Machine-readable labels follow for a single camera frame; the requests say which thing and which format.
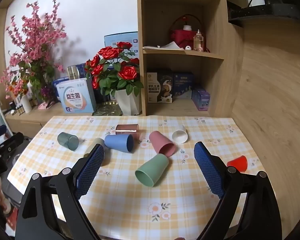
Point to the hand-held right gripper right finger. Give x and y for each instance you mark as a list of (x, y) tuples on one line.
[(208, 171)]

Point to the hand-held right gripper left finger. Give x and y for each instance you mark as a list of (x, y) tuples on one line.
[(89, 171)]

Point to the green cup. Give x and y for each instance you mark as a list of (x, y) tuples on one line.
[(152, 168)]

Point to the beige cup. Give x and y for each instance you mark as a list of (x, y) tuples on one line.
[(92, 146)]

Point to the red cup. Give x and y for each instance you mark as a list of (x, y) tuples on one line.
[(238, 163)]

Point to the dark teal transparent cup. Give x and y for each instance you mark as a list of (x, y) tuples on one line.
[(67, 141)]

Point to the blue cup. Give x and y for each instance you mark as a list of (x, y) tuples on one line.
[(117, 142)]

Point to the white cup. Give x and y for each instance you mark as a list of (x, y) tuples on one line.
[(180, 136)]

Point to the shiny rose cup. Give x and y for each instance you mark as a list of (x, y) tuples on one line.
[(126, 127)]

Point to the pink cup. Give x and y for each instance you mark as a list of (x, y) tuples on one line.
[(160, 141)]

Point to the low wooden cabinet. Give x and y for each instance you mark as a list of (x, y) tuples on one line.
[(25, 123)]

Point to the white bottle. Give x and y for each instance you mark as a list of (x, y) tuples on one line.
[(27, 105)]

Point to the yellow checked floral tablecloth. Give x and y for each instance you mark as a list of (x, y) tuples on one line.
[(165, 205)]

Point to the gold tray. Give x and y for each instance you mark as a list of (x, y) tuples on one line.
[(106, 108)]

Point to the purple printed box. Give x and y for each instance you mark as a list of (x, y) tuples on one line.
[(201, 100)]

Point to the white and blue box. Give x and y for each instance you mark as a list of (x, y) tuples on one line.
[(75, 97)]

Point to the white faceted flower pot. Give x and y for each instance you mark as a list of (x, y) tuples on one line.
[(128, 103)]

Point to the blue printed box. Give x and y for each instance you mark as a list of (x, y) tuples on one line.
[(182, 85)]

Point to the steel tumbler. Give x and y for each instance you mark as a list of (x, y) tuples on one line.
[(73, 73)]

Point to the dark printed box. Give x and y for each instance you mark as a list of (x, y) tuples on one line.
[(160, 87)]

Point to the pink blossom arrangement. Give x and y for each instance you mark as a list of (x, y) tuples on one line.
[(37, 42)]

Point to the red rose bouquet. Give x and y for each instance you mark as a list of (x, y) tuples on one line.
[(126, 73)]

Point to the small white round object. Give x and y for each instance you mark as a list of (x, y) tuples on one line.
[(188, 48)]

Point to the clear perfume bottle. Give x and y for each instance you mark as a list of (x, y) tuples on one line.
[(198, 42)]

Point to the stack of papers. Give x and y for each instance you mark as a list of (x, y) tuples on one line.
[(170, 47)]

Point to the light blue carton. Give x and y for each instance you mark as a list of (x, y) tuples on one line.
[(112, 41)]

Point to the red flower basket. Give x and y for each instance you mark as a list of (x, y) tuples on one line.
[(181, 37)]

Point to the wooden shelf unit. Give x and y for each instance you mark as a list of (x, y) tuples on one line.
[(141, 30)]

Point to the black speckled countertop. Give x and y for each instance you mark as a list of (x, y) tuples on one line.
[(265, 12)]

